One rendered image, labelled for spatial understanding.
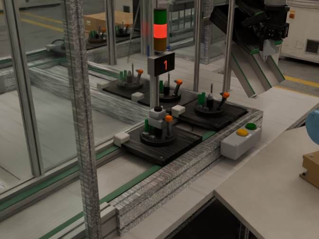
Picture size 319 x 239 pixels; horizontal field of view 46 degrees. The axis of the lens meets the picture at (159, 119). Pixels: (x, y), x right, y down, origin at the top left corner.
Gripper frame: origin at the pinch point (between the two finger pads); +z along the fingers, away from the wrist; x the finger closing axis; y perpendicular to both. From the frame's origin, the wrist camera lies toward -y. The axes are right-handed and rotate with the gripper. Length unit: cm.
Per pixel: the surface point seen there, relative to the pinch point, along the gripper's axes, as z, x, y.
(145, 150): 26, -49, -18
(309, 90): 123, 309, -76
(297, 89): 123, 303, -89
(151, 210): 36, -63, -2
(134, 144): 26, -48, -23
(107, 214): 27, -80, -3
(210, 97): 19.6, -5.7, -18.9
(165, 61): 1.8, -23.6, -29.2
